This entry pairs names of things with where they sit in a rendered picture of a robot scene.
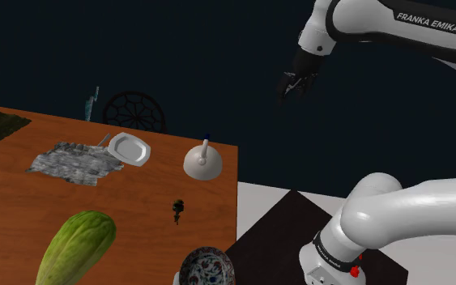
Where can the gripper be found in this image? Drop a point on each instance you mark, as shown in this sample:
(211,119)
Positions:
(305,63)

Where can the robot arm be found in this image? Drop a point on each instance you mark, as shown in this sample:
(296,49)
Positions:
(393,213)

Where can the white dome with pen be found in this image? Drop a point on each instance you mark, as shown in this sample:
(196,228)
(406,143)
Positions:
(204,164)

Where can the small dark green figure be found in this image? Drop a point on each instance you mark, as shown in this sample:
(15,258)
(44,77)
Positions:
(178,208)

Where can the white octagonal plate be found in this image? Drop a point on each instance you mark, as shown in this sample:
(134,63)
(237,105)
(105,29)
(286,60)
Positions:
(129,149)

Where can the silver utensil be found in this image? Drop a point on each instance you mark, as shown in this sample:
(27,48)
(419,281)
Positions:
(103,140)

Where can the blue floral patterned bowl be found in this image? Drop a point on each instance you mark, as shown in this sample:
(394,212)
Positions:
(206,269)

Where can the teal slender figure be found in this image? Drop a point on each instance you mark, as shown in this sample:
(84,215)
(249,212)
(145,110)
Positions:
(90,105)

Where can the grey crumpled cloth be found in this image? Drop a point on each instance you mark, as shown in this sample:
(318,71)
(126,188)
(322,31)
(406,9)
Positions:
(73,162)

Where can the green lettuce head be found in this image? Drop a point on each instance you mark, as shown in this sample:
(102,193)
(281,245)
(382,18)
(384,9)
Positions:
(76,248)

